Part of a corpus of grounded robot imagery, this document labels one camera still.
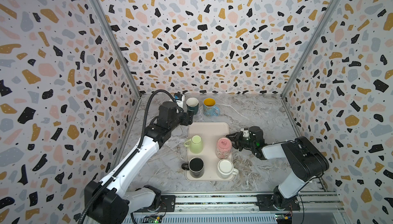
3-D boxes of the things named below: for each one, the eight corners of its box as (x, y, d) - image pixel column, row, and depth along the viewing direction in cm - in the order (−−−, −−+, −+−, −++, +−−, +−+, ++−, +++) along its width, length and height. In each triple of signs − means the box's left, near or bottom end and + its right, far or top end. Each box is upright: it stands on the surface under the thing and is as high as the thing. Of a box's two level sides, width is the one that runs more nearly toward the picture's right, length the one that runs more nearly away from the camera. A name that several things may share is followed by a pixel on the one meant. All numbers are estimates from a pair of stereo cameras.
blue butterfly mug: (203, 118, 110) (203, 107, 101) (203, 107, 117) (203, 97, 108) (218, 118, 110) (219, 108, 102) (217, 107, 117) (218, 97, 108)
